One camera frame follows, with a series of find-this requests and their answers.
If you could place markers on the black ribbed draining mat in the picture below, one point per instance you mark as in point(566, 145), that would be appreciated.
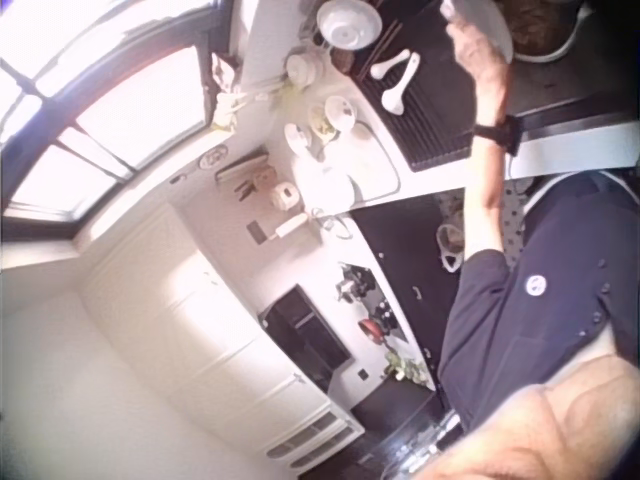
point(435, 115)

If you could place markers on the black stove with utensils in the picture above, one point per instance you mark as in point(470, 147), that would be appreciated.
point(352, 282)

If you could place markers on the small black wall socket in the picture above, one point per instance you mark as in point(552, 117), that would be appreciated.
point(362, 374)

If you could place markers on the dark base cabinet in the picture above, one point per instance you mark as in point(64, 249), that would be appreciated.
point(405, 250)

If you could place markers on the dark framed window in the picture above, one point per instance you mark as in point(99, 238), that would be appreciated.
point(125, 115)

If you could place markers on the beige small appliance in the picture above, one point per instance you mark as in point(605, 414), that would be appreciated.
point(285, 196)

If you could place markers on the large white bowl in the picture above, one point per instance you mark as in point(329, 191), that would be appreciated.
point(350, 22)

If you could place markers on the white plate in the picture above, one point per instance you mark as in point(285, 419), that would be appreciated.
point(492, 22)

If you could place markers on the wooden knife block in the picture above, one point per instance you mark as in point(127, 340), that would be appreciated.
point(257, 181)

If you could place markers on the white ceramic spoon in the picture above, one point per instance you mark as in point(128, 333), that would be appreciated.
point(397, 90)
point(390, 64)

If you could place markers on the small white bowl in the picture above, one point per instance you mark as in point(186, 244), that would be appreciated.
point(341, 112)

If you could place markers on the white paper roll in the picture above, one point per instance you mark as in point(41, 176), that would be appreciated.
point(290, 226)

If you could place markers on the white cabinets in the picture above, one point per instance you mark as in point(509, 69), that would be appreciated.
point(200, 325)

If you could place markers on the yellow hanging cloth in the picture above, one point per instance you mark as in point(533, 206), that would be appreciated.
point(226, 107)

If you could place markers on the green plant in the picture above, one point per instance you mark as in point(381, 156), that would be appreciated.
point(402, 367)

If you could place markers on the brown chopsticks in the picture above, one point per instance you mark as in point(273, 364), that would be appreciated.
point(380, 47)

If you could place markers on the black built-in oven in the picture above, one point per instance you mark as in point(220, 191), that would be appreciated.
point(307, 335)

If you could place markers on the bowl with green food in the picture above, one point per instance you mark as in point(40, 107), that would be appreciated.
point(321, 121)

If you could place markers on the black cooktop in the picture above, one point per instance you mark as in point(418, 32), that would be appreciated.
point(565, 95)

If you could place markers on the person's left hand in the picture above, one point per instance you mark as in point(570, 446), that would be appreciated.
point(487, 75)

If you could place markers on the white cup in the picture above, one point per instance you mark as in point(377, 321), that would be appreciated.
point(296, 137)

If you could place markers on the person's left fingers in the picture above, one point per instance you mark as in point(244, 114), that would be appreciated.
point(457, 35)

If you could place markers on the red pot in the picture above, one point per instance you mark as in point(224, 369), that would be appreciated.
point(374, 331)

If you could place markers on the white sink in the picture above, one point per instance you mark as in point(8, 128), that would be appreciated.
point(380, 165)

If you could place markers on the dotted floor mat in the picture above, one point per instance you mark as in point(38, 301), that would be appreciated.
point(515, 220)

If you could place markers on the white pot with brown food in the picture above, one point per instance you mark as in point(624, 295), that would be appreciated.
point(542, 30)

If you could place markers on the round wall plate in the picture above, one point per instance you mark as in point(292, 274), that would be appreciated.
point(212, 157)

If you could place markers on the large white dish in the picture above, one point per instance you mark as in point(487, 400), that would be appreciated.
point(325, 182)

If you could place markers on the black wrist band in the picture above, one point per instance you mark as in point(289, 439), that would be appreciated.
point(492, 132)

